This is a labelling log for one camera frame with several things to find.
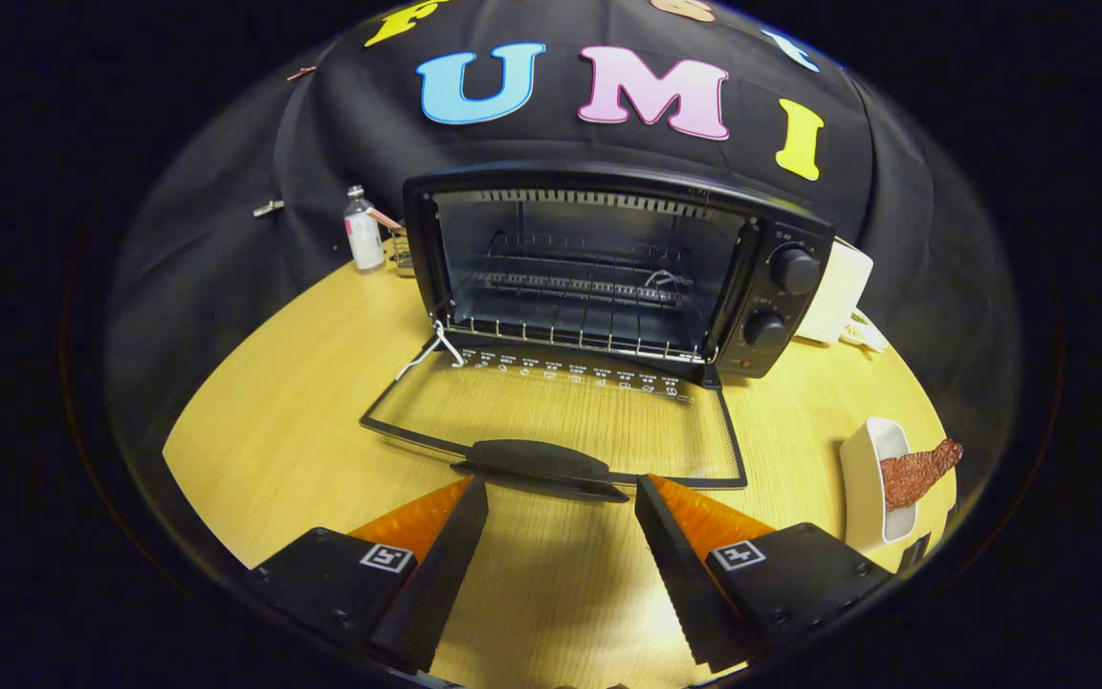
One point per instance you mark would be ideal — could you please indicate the clear plastic bottle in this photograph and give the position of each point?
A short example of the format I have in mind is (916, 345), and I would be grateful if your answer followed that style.
(363, 234)

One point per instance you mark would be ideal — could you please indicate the silver clip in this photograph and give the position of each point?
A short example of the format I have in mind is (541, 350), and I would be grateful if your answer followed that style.
(269, 207)

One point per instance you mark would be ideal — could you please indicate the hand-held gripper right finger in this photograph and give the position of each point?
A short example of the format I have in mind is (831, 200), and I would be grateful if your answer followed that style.
(680, 565)

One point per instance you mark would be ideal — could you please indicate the black toaster oven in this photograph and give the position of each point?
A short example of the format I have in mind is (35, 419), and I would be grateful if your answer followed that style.
(781, 316)

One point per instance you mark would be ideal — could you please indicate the red clip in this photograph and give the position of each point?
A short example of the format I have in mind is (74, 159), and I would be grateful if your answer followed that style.
(302, 73)

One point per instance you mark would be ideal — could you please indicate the white rectangular dish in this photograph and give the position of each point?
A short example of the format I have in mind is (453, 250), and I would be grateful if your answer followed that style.
(862, 478)

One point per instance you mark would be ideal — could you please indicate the white countertop appliance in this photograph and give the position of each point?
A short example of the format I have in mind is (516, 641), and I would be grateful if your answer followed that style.
(838, 287)

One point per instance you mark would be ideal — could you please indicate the small white tray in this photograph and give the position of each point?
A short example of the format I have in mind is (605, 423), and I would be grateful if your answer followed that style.
(865, 335)

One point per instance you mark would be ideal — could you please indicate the reddish brown meat piece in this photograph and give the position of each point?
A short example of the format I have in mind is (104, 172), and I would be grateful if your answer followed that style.
(914, 474)

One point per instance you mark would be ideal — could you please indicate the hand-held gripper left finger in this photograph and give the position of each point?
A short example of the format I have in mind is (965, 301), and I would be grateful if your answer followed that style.
(441, 574)

